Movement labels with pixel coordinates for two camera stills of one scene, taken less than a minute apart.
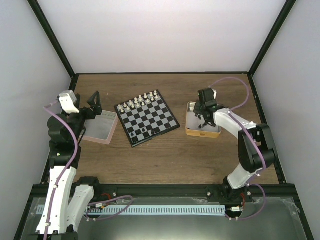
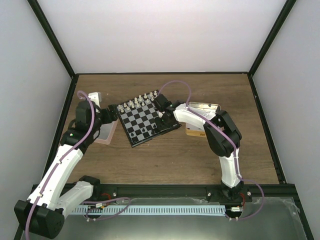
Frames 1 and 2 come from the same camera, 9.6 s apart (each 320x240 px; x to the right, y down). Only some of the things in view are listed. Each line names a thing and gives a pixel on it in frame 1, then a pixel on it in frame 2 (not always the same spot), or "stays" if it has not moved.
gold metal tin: (195, 128) stays
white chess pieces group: (139, 101) stays
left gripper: (97, 110) -> (113, 112)
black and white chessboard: (146, 117) stays
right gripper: (196, 109) -> (164, 128)
